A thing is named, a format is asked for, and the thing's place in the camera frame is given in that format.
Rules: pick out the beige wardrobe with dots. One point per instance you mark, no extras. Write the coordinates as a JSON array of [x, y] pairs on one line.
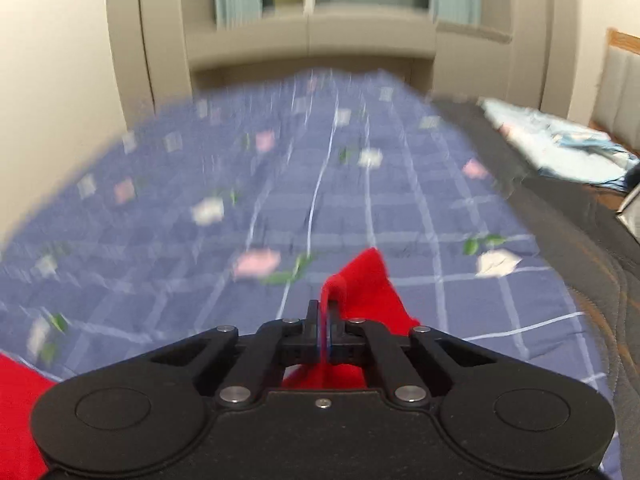
[[150, 35], [525, 50]]

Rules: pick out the light blue printed blanket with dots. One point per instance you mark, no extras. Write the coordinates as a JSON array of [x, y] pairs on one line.
[[550, 145]]

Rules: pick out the red fleece garment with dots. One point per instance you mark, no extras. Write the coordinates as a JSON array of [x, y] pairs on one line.
[[370, 285]]

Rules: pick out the blue checked floral quilt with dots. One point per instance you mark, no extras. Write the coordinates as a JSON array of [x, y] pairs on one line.
[[300, 185]]

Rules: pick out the grey padded wooden headboard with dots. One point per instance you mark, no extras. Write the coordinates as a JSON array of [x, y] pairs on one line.
[[617, 85]]

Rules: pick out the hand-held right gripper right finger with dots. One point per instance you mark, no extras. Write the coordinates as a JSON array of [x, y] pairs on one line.
[[334, 342]]

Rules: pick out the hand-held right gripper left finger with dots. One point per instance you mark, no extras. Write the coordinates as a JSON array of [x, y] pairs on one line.
[[320, 340]]

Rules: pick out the grey pillow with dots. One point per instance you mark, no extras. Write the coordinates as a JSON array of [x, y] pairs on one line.
[[632, 200]]

